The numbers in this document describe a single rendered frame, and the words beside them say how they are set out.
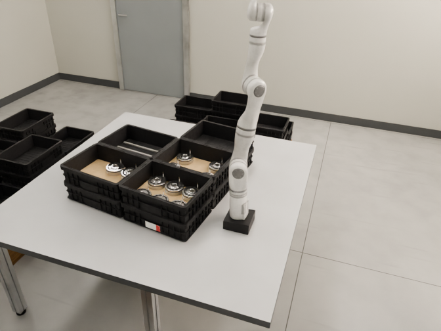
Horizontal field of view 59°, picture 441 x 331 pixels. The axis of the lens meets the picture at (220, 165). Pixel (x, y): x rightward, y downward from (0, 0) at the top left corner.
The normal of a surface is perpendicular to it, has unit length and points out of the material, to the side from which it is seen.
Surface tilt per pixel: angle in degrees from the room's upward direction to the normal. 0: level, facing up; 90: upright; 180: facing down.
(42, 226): 0
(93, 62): 90
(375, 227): 0
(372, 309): 0
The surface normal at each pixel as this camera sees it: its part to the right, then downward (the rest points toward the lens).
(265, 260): 0.03, -0.85
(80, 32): -0.32, 0.49
